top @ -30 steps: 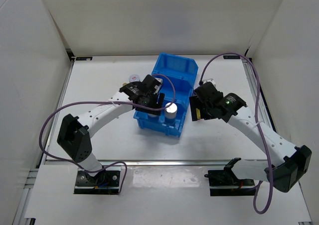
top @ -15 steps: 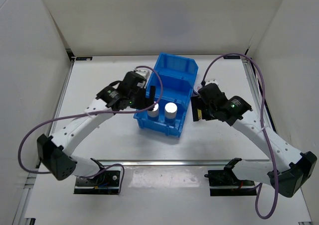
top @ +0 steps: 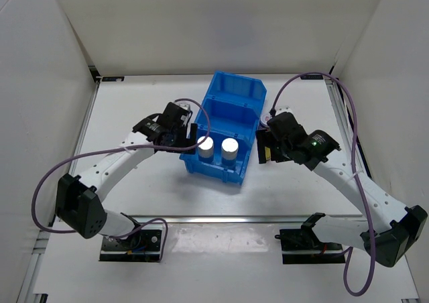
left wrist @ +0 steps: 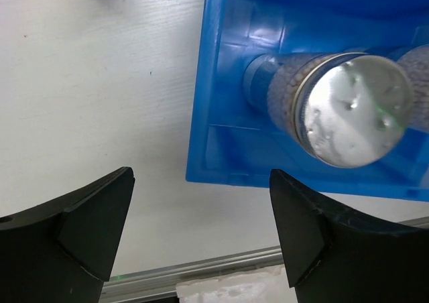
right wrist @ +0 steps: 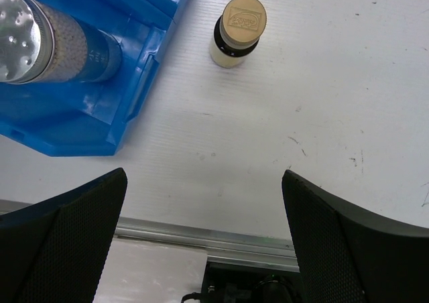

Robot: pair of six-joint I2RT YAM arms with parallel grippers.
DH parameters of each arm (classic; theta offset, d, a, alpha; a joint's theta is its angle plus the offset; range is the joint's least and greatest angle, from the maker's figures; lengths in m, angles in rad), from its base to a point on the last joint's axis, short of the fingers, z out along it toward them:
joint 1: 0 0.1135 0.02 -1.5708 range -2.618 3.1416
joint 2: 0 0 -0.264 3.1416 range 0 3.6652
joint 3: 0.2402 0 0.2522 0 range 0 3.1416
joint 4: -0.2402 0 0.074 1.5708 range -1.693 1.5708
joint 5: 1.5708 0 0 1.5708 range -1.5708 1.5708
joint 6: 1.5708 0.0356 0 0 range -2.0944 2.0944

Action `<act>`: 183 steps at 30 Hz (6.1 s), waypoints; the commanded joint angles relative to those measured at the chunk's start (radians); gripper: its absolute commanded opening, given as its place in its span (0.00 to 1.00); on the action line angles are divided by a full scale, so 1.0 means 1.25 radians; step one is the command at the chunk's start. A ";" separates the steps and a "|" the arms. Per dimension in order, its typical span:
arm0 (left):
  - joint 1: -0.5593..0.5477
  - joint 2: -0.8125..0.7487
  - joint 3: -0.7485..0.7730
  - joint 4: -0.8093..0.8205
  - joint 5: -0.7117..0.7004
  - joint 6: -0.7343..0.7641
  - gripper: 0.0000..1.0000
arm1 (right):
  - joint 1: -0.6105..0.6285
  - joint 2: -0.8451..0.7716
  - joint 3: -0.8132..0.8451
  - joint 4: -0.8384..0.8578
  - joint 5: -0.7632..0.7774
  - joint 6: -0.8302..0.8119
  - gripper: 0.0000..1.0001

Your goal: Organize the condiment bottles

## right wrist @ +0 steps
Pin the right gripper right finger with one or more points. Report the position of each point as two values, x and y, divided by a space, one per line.
346 253

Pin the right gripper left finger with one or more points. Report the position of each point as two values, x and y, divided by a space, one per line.
55 250

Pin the silver-cap shaker bottle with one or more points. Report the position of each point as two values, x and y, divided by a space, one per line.
42 44

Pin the gold-cap yellow bottle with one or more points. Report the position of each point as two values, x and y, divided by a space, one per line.
237 32

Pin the blue three-compartment plastic bin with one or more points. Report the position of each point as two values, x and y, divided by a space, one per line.
90 119

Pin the aluminium front rail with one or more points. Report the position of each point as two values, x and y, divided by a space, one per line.
221 247

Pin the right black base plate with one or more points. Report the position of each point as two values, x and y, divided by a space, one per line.
236 283

